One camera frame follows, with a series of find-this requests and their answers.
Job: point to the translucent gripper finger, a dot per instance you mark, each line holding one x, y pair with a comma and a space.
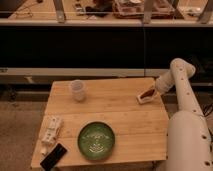
155, 92

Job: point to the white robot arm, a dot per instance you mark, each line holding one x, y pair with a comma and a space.
188, 136

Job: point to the white sponge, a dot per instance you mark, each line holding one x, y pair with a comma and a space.
142, 99

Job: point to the wooden table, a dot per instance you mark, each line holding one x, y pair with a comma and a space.
140, 130

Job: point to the green plate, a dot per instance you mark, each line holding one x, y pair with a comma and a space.
96, 141

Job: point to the clear plastic cup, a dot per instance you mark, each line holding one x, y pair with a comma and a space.
77, 89

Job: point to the black phone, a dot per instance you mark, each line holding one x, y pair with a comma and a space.
53, 157

